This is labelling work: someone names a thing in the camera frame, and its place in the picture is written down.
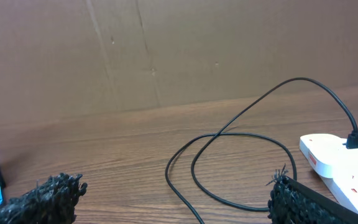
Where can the white power strip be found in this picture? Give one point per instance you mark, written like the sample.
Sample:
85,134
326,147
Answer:
344,186

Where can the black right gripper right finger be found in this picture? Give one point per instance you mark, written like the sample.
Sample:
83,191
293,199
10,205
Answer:
293,202

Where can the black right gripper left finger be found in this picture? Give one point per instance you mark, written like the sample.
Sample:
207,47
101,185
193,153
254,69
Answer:
52,202

